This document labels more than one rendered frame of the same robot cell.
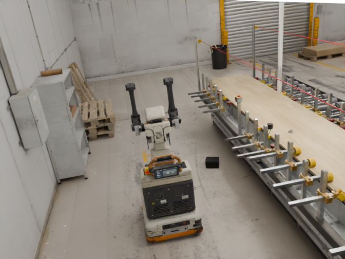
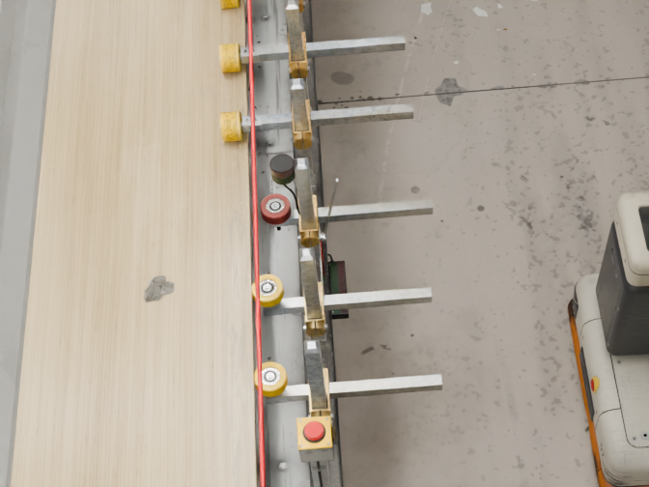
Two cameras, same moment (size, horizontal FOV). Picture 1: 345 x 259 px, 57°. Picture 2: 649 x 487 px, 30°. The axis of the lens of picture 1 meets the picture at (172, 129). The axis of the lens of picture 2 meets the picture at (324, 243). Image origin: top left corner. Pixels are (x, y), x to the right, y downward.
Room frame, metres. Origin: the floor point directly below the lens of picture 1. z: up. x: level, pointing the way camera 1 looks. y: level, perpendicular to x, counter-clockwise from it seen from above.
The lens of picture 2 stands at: (4.79, -0.64, 3.49)
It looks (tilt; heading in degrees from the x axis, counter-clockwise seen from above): 56 degrees down; 189
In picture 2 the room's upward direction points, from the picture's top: 6 degrees counter-clockwise
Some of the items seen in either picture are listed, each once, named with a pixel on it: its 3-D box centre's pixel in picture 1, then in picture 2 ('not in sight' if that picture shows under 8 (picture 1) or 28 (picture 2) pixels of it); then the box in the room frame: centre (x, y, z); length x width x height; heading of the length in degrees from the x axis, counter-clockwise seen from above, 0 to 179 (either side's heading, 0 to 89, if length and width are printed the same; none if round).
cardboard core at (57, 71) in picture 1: (51, 72); not in sight; (4.80, 1.70, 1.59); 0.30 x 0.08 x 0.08; 98
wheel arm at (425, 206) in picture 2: (256, 153); (351, 213); (2.96, -0.86, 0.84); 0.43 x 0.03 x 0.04; 98
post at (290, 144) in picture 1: (289, 164); (298, 63); (2.51, -1.04, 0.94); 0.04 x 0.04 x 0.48; 8
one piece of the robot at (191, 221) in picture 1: (175, 224); not in sight; (2.72, 0.08, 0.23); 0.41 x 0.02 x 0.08; 97
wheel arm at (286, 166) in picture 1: (286, 166); (316, 48); (2.47, -0.99, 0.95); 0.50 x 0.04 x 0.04; 98
